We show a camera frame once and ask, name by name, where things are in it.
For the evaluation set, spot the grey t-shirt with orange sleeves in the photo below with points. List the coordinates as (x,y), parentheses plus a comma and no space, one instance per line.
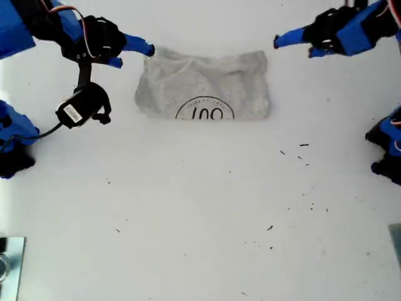
(203,84)

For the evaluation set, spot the black clamp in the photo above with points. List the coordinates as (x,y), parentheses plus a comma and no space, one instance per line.
(2,244)

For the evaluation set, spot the black camera stalk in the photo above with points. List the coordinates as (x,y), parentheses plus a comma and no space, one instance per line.
(84,75)

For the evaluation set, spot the steel post base plate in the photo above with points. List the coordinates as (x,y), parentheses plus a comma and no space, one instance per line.
(17,269)

